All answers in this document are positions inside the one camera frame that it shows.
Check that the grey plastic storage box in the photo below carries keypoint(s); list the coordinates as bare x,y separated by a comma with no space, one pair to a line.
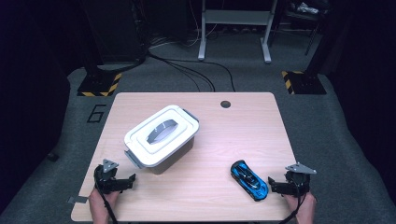
174,158

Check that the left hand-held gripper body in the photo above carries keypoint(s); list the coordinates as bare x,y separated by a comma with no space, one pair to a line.
107,182

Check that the blue toy car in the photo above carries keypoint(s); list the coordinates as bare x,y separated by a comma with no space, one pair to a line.
249,180

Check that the person's right hand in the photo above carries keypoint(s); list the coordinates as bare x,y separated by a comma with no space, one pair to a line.
306,205

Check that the white cloth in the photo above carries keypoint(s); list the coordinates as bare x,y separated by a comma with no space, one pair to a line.
306,7

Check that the small black floor object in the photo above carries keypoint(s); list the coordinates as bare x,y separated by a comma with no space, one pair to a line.
53,156

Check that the white metal stand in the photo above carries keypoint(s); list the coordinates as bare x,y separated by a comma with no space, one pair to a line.
236,17

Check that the person's left hand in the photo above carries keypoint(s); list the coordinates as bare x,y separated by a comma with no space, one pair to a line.
101,200

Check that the black cabinet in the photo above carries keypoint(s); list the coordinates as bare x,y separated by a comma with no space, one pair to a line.
115,28

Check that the dark chair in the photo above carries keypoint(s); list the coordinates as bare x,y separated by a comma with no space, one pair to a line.
299,21

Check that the black stand base hazard stripes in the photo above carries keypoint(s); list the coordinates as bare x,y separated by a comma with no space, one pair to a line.
306,82
98,84

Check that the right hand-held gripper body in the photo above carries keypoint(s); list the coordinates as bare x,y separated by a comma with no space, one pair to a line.
297,183

